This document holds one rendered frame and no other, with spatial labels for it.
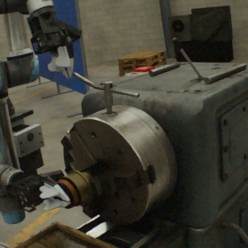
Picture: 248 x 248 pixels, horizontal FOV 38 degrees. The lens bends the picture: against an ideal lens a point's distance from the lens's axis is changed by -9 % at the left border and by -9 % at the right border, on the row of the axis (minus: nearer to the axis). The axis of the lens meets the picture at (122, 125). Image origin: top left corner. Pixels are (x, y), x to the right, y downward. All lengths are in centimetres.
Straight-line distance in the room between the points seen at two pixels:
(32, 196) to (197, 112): 47
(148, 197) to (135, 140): 14
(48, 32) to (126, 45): 1120
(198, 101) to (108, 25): 1150
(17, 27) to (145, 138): 79
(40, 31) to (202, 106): 47
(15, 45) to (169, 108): 75
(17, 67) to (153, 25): 1034
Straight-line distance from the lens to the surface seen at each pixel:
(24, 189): 95
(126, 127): 93
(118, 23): 1224
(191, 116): 97
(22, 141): 142
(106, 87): 95
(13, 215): 115
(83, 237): 109
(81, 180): 93
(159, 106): 103
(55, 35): 104
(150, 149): 93
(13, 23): 152
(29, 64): 152
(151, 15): 1173
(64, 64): 103
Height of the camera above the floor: 149
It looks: 17 degrees down
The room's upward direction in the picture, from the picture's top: 8 degrees counter-clockwise
